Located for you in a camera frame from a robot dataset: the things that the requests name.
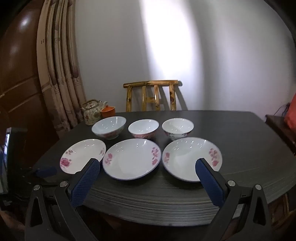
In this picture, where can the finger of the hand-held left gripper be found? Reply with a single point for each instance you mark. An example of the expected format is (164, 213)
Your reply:
(46, 172)

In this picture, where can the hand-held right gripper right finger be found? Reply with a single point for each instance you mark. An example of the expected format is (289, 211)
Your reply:
(208, 180)

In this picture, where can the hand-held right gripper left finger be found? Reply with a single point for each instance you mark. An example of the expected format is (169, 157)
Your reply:
(86, 178)

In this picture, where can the stack of white plates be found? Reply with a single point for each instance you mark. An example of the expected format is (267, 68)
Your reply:
(79, 153)

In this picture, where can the white pink-blossom plate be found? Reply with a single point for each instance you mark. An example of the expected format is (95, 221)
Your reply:
(185, 157)
(131, 160)

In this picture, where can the wide pale blue bowl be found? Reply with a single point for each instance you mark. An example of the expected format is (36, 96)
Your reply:
(108, 126)

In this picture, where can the white floral bowl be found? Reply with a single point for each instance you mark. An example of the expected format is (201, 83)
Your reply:
(177, 127)

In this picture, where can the pink floral bowl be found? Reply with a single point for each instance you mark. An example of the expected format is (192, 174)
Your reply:
(143, 128)

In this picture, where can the floral ceramic teapot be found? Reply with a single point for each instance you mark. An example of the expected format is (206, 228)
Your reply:
(91, 113)

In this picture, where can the orange lidded cup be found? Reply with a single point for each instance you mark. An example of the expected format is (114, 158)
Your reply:
(108, 112)

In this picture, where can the brown wooden door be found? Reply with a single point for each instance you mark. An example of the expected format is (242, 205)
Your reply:
(18, 81)

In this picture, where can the dark wooden side cabinet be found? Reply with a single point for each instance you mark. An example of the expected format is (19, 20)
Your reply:
(279, 129)

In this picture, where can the wooden chair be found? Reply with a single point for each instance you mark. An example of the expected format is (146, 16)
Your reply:
(150, 97)

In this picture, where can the beige patterned curtain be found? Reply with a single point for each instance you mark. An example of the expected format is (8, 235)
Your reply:
(60, 69)

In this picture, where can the red bag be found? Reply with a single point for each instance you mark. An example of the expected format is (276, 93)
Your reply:
(291, 113)

